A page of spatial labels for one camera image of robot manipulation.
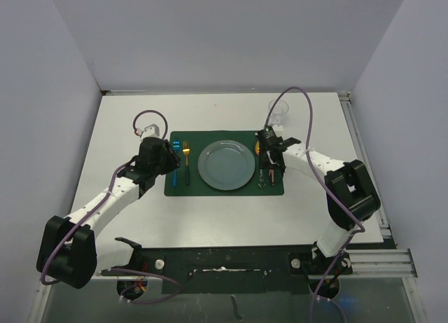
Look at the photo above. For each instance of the clear plastic cup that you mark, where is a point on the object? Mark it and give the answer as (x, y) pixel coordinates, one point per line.
(277, 112)

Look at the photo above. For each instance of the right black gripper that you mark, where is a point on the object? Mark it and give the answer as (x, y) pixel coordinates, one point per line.
(265, 165)

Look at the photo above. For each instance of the dark green placemat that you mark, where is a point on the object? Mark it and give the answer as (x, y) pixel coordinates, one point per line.
(175, 183)

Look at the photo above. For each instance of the gold iridescent spoon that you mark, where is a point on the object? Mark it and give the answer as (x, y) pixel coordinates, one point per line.
(261, 183)

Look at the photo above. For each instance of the copper knife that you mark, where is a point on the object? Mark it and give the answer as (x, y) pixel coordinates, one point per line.
(271, 174)

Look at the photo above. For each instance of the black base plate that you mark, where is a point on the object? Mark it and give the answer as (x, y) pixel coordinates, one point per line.
(237, 270)

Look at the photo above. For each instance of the teal round plate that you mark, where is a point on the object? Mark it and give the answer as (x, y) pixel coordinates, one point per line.
(226, 165)

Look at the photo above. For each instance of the gold fork green handle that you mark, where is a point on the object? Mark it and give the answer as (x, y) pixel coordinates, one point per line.
(186, 153)

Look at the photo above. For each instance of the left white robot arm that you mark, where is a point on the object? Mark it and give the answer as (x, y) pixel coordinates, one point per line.
(68, 251)

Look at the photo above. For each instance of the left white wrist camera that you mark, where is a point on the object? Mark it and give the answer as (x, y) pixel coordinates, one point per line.
(149, 131)

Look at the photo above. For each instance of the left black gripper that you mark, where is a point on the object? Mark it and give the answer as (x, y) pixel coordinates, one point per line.
(173, 161)

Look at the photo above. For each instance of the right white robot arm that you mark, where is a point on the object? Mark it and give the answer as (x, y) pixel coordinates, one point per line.
(350, 192)

